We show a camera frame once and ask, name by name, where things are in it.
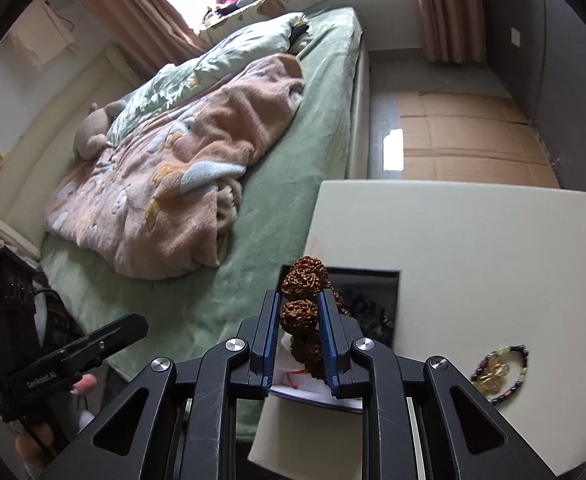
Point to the bed with green sheet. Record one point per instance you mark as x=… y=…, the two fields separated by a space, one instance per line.
x=293 y=160

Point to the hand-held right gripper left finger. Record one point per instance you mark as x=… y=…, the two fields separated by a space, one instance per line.
x=272 y=345

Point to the beige hanging cloth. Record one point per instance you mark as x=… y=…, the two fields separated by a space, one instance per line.
x=43 y=35

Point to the cream headboard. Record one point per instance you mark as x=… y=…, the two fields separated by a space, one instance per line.
x=58 y=135

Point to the green floral quilt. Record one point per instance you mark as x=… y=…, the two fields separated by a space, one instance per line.
x=213 y=60

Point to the person's left hand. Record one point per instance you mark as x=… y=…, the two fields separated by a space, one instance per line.
x=29 y=449

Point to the pink fleece blanket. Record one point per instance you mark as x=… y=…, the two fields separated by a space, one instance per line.
x=198 y=160

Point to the black box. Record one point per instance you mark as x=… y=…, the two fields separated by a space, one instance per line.
x=390 y=285

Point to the cream pillow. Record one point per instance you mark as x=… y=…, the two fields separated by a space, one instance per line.
x=3 y=232

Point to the beige plush toy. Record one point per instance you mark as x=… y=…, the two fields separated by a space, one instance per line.
x=93 y=130

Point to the cream square table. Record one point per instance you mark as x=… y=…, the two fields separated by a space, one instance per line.
x=473 y=260

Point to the white wall socket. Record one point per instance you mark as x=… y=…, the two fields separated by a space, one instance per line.
x=515 y=37

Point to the grey wardrobe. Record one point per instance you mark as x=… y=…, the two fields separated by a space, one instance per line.
x=548 y=60

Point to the cardboard sheet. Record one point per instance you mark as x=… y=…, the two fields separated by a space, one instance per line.
x=473 y=135

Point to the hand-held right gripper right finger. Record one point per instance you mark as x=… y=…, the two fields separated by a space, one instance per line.
x=329 y=350

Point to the pink curtain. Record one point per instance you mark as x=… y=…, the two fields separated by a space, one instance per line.
x=448 y=5
x=138 y=5

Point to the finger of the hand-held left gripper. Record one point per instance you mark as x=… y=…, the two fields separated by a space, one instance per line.
x=118 y=334

